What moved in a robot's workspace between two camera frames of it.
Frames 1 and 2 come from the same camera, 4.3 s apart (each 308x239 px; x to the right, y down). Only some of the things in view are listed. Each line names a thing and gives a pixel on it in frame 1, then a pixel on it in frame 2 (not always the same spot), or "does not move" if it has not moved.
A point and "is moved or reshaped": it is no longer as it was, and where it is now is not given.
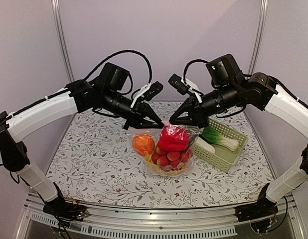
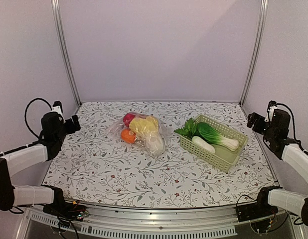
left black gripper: x=136 y=114 to x=72 y=129
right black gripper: x=193 y=106 to x=251 y=121
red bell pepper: x=173 y=139 is moved or reshaped
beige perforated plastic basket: x=223 y=158 does not move
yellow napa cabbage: x=157 y=170 to x=146 y=129
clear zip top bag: x=168 y=151 is moved or reshaped
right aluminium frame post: x=259 y=38 does not move
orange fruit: x=143 y=145 to x=128 y=136
